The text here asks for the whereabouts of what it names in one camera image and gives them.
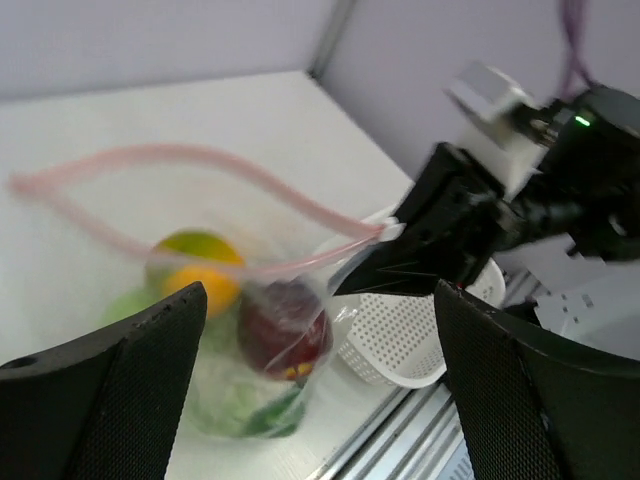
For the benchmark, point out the white perforated plastic basket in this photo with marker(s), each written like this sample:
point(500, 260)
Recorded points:
point(392, 340)

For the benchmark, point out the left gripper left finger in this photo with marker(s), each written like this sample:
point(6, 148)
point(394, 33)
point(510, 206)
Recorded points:
point(105, 405)

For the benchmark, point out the clear pink zip top bag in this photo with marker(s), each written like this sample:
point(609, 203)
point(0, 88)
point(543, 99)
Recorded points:
point(89, 242)

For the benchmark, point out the pale green cabbage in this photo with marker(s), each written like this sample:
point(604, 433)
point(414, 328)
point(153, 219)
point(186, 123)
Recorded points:
point(219, 363)

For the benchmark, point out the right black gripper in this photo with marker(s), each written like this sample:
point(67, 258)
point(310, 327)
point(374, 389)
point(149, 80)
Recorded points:
point(453, 222)

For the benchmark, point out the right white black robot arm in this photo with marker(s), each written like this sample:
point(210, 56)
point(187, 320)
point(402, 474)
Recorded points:
point(588, 177)

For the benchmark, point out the red apple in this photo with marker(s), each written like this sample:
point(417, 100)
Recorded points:
point(283, 330)

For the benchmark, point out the yellow orange mango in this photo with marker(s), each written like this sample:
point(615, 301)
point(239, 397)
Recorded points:
point(222, 290)

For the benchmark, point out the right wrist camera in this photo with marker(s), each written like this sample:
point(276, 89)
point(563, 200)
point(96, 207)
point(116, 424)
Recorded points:
point(489, 99)

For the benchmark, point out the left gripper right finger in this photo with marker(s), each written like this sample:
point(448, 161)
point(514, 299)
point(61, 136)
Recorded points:
point(532, 404)

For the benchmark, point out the green lettuce leaf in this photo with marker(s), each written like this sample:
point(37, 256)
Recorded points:
point(242, 413)

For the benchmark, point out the aluminium mounting rail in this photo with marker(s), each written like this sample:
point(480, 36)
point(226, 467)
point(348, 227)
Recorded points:
point(382, 431)

